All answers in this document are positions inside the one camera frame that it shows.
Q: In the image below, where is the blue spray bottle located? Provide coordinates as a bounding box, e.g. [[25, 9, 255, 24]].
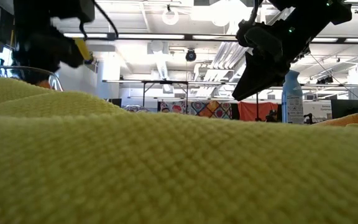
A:
[[281, 70, 305, 124]]

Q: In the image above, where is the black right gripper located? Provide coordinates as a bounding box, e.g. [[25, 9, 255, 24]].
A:
[[231, 17, 292, 103]]

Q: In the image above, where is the clear plastic basket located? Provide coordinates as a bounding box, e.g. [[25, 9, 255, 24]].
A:
[[0, 65, 64, 93]]

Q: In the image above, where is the black monitor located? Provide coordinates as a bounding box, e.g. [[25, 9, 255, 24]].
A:
[[331, 99, 358, 119]]

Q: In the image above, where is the black overhead camera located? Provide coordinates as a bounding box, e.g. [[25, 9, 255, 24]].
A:
[[185, 48, 198, 62]]

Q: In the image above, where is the colourful patterned quilt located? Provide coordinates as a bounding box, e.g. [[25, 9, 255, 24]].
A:
[[159, 100, 233, 120]]

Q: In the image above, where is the orange hanging cloth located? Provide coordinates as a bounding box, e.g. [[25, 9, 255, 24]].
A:
[[237, 101, 280, 122]]

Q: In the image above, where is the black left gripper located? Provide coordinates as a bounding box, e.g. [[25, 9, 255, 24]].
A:
[[12, 24, 93, 75]]

